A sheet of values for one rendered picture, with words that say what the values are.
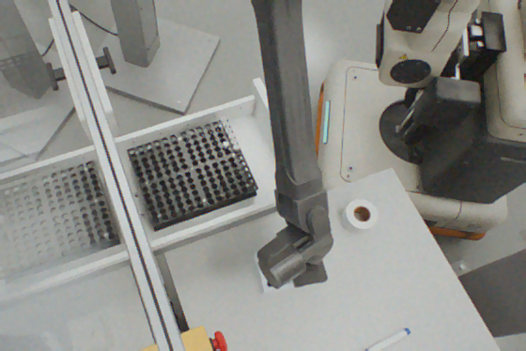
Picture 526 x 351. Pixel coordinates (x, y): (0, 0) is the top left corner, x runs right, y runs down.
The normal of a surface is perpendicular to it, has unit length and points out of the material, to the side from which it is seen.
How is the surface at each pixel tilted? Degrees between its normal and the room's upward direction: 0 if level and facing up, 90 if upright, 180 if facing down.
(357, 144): 0
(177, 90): 3
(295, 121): 46
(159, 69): 3
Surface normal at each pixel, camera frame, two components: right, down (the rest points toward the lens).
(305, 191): 0.39, 0.29
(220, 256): 0.03, -0.40
